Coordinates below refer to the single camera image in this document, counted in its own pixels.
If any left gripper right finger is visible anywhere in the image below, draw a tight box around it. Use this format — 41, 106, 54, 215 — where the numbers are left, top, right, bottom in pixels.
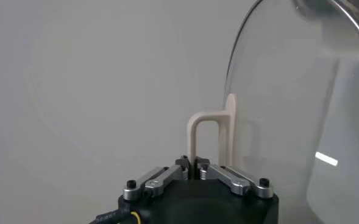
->
194, 155, 274, 199

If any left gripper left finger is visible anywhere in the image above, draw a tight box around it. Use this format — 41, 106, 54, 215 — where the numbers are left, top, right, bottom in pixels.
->
123, 155, 190, 201

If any glass lid with beige handle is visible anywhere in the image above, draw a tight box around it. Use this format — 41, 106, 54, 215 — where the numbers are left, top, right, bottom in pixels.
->
187, 0, 359, 224

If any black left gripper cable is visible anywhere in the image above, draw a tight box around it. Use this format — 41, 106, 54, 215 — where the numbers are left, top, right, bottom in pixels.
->
89, 206, 142, 224

